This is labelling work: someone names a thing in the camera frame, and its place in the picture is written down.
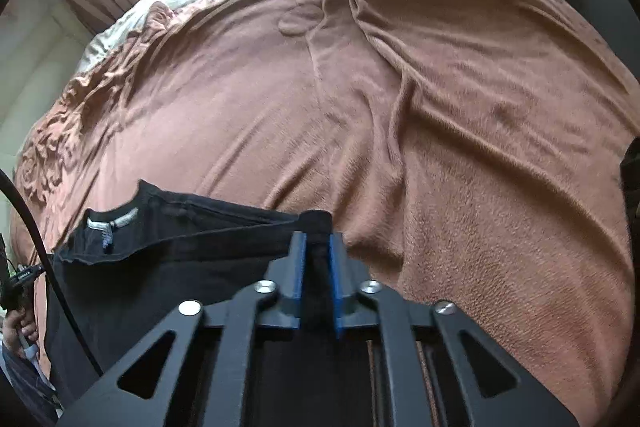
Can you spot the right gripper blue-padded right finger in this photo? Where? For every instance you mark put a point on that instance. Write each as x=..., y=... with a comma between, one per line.
x=432, y=364

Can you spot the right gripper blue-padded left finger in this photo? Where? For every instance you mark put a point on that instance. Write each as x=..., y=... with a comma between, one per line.
x=138, y=389

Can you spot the black bear print t-shirt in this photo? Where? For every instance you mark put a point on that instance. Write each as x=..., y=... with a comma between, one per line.
x=122, y=271

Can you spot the left hand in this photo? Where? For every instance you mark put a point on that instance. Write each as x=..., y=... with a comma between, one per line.
x=16, y=324

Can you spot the brown bed blanket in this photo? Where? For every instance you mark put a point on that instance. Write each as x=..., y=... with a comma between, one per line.
x=468, y=149

